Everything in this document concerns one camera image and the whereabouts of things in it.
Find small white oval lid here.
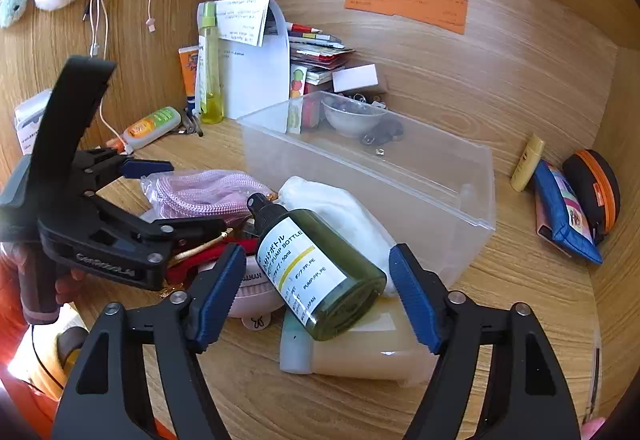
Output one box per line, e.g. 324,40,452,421
242,312,274,331

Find person's left hand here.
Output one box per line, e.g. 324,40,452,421
55,267,87,307

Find red velvet pouch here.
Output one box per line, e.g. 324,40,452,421
165,240,261,285

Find orange sunscreen tube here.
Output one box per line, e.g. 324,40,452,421
178,46,201,109

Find orange paper note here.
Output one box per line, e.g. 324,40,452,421
344,0,469,35

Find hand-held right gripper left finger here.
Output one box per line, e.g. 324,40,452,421
52,244,248,440

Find printed tissue packet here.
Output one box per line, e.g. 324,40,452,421
14,90,53,155

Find translucent cream bottle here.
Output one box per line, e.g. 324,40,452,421
279,300,436,388

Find blue zip pouch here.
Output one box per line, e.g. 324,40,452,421
532,160,604,265

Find dark green pump bottle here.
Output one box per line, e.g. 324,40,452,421
246,192,388,342

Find tall yellow spray bottle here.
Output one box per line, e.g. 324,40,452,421
197,1,224,125

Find small yellow bottle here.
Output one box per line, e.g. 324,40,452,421
510,134,547,193

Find black and orange zip case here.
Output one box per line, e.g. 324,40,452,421
562,149,622,235

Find long white cable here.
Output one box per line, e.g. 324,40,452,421
99,94,135,155

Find black binder clip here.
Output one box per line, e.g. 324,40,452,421
361,119,404,147

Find pink rope bundle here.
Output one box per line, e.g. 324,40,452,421
140,170,281,228

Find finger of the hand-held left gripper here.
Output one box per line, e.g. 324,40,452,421
97,199,227,253
75,147,174,193

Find metal grooming tools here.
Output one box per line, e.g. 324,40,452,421
177,107,205,138

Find clear plastic box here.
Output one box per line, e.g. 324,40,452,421
236,90,497,288

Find white bowl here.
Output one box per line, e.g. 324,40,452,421
320,92,388,138

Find green and orange tube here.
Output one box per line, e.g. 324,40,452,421
121,106,182,151

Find white cloth drawstring pouch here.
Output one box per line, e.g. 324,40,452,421
276,176,401,301

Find pink round jar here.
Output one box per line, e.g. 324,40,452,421
225,255,286,321

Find person's orange clothing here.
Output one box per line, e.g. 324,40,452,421
0,260,166,440

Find handwritten white paper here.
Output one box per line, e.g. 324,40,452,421
197,0,290,48

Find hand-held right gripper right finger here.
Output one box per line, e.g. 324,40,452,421
389,244,582,440

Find fruit print box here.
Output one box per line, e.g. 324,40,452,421
287,64,308,135

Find stack of cards and booklets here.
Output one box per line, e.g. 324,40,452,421
286,22,357,85

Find white paper sheet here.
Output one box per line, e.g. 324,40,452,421
220,32,292,121

